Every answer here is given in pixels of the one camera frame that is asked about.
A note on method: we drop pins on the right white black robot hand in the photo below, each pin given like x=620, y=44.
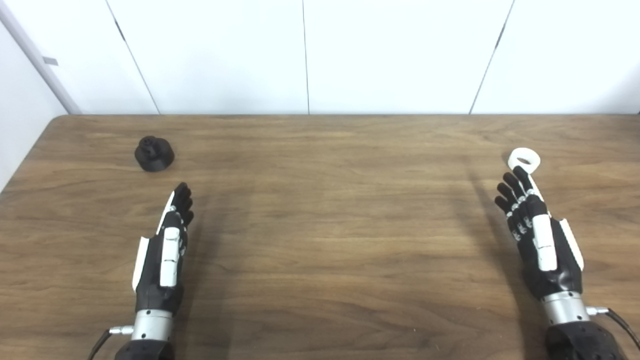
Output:
x=557, y=280

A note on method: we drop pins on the round black part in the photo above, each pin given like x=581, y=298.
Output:
x=154, y=155

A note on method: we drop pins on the gray wall corner trim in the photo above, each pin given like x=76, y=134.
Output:
x=35, y=57

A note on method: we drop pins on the small gray wall tag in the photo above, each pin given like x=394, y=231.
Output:
x=50, y=61

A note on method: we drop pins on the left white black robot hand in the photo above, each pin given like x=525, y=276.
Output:
x=150, y=280

